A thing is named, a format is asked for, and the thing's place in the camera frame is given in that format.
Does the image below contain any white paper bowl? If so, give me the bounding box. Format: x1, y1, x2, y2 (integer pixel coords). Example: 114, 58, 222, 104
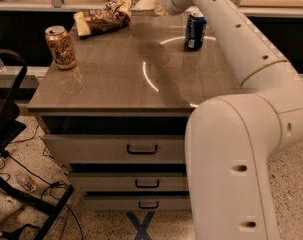
135, 0, 156, 11

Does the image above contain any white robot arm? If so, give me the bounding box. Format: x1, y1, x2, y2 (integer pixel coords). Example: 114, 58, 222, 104
161, 0, 303, 240

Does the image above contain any brown chip bag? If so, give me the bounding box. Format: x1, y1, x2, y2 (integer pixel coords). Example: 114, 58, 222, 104
74, 0, 131, 37

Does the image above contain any blue soda can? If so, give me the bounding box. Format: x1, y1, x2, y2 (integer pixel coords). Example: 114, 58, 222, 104
184, 11, 207, 50

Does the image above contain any orange soda can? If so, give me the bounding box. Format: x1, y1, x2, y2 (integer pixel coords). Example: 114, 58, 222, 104
45, 25, 76, 70

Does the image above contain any grey drawer cabinet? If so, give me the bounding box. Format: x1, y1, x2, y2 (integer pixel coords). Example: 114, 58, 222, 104
28, 14, 240, 198

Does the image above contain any plastic water bottle on floor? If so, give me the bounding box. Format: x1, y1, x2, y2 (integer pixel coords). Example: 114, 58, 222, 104
15, 171, 36, 192

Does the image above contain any blue tape cross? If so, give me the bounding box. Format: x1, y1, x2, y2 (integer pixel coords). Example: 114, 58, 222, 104
126, 211, 154, 240

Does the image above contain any top drawer with handle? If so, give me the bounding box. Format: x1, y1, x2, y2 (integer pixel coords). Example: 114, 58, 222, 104
43, 134, 184, 164

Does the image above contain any drawer with handle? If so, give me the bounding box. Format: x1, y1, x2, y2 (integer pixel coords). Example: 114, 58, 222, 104
43, 134, 184, 164
68, 173, 188, 192
84, 195, 191, 211

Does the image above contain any middle drawer with handle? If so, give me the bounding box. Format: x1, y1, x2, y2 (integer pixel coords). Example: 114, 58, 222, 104
68, 173, 188, 192

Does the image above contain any black metal chair frame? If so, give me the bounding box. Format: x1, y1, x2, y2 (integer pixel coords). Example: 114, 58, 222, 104
0, 49, 75, 240

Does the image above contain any bottom drawer with handle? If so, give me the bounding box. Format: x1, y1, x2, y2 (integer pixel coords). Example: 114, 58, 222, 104
84, 195, 191, 211

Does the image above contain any black floor cable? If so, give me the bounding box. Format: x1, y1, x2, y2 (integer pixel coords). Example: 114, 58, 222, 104
0, 123, 85, 240

